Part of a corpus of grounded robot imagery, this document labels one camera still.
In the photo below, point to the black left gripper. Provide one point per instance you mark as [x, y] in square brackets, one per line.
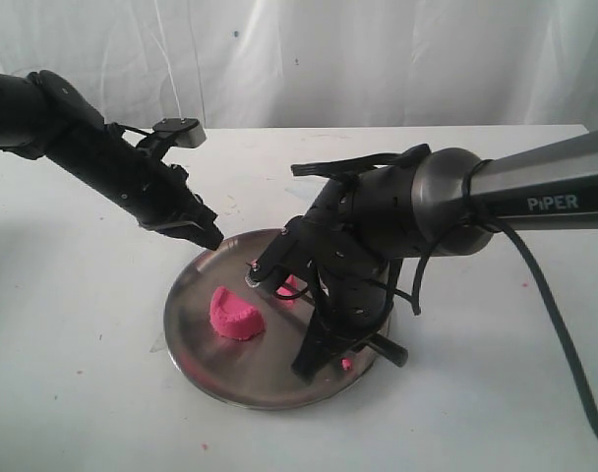
[161, 200]

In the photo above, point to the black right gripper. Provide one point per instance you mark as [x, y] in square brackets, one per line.
[353, 295]

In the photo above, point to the pink dough half piece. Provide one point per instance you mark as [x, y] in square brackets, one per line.
[288, 292]

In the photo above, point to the pink dough lump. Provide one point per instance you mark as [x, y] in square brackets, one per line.
[232, 317]

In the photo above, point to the black knife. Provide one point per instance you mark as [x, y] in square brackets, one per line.
[354, 341]

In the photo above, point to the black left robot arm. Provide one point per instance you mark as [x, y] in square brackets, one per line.
[44, 115]

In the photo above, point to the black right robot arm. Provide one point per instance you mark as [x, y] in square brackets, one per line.
[377, 210]

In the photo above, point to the round stainless steel plate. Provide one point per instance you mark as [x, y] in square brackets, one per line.
[255, 373]

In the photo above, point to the white backdrop curtain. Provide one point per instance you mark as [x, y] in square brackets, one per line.
[239, 64]

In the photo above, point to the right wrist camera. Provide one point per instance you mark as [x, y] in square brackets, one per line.
[285, 255]

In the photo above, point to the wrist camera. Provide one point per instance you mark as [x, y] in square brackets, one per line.
[285, 255]
[172, 133]

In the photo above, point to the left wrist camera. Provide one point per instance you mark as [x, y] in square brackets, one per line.
[172, 133]

